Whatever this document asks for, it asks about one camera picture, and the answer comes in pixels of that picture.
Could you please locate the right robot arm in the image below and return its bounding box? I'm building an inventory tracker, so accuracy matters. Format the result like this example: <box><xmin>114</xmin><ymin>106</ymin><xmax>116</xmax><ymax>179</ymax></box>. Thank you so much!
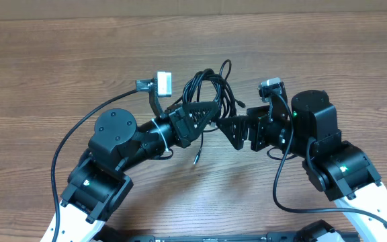
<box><xmin>217</xmin><ymin>90</ymin><xmax>387</xmax><ymax>241</ymax></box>

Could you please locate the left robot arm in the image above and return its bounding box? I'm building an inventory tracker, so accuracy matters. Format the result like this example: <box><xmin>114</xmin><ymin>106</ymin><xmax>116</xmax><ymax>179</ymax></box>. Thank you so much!
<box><xmin>42</xmin><ymin>102</ymin><xmax>218</xmax><ymax>241</ymax></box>

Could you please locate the right camera cable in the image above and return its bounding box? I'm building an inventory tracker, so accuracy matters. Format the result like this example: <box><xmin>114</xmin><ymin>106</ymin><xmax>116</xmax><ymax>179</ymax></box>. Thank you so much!
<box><xmin>271</xmin><ymin>93</ymin><xmax>387</xmax><ymax>242</ymax></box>

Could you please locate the camera cable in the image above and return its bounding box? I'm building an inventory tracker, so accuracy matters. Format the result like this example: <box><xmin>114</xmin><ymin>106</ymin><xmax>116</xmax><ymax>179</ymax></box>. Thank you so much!
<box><xmin>50</xmin><ymin>89</ymin><xmax>139</xmax><ymax>242</ymax></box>
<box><xmin>271</xmin><ymin>93</ymin><xmax>387</xmax><ymax>242</ymax></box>

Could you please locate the left camera cable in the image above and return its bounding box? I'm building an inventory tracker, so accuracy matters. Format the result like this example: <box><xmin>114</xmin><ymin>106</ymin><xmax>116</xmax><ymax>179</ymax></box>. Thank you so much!
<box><xmin>50</xmin><ymin>89</ymin><xmax>139</xmax><ymax>242</ymax></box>

